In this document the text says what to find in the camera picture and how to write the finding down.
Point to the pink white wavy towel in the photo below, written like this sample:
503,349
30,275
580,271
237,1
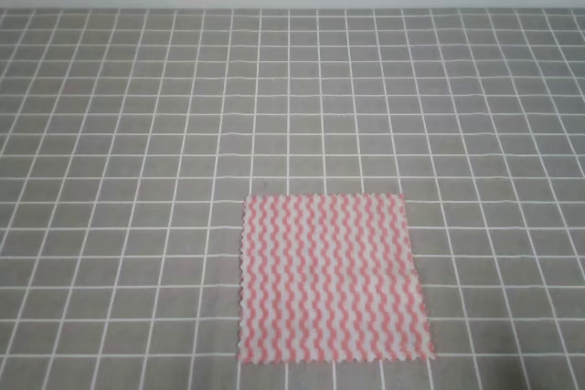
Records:
329,278

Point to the grey checked tablecloth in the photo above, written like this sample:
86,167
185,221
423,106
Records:
130,138

